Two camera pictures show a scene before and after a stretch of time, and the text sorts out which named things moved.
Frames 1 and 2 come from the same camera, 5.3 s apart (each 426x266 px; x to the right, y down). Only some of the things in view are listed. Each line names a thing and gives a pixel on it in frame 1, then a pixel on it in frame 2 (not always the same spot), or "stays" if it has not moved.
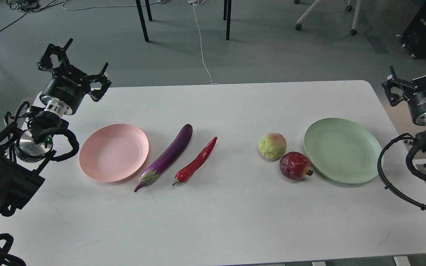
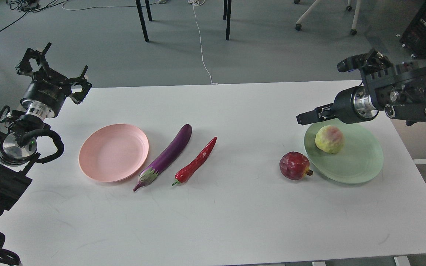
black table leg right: [227, 14] stays
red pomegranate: [294, 166] stays
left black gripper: [67, 87] -> [47, 90]
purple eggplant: [151, 173] stays
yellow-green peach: [272, 146] -> [329, 139]
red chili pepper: [185, 173] stays
